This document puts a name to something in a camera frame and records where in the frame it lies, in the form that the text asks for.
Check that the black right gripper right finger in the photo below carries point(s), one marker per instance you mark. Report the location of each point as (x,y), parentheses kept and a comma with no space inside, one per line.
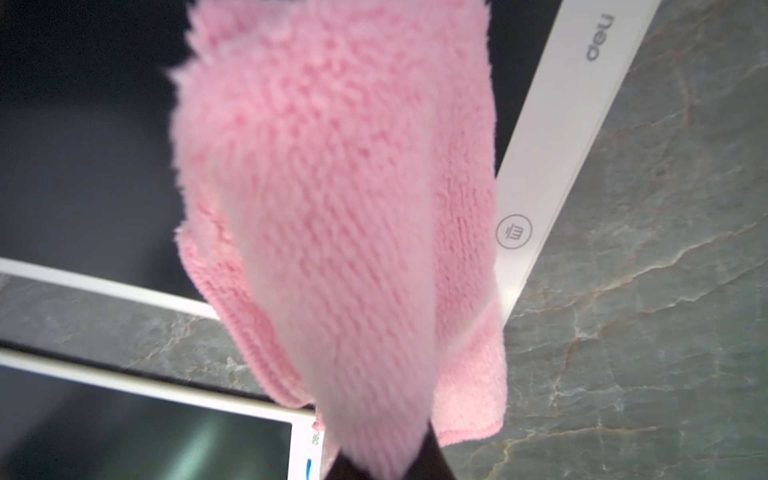
(430,463)

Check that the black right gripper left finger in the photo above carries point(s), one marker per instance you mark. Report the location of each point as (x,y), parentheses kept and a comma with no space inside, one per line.
(345,469)

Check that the pink microfiber cloth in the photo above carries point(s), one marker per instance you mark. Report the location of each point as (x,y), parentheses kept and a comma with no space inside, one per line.
(336,164)

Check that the white drawing tablet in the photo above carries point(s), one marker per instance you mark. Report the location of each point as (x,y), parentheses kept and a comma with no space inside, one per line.
(66,420)
(87,195)

